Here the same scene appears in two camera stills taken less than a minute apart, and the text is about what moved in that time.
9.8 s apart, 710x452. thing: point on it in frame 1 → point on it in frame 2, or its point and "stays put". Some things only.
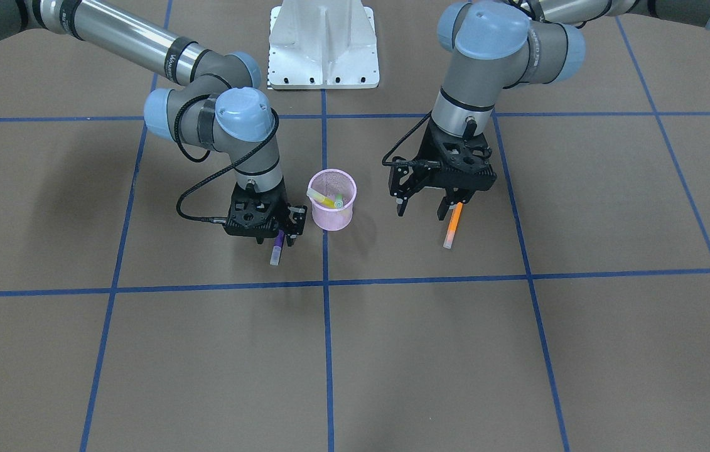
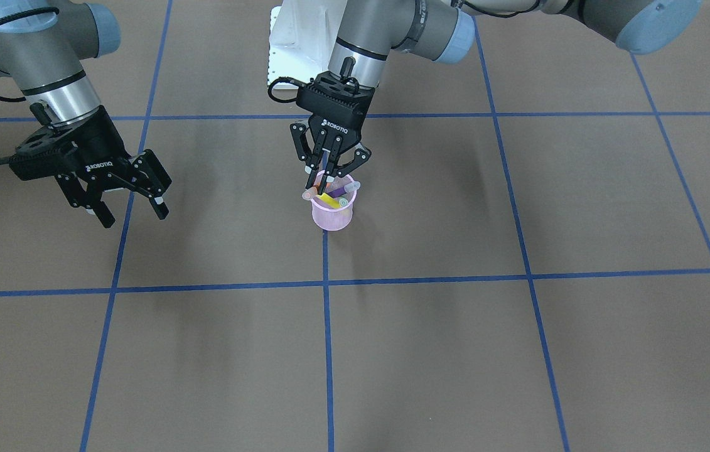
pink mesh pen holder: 330,182 stays put
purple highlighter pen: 277,250 → 348,188
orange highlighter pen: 455,218 → 311,192
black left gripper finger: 402,196 → 311,158
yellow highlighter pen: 316,196 stays put
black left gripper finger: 454,196 → 334,169
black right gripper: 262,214 → 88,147
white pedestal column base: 319,44 stays put
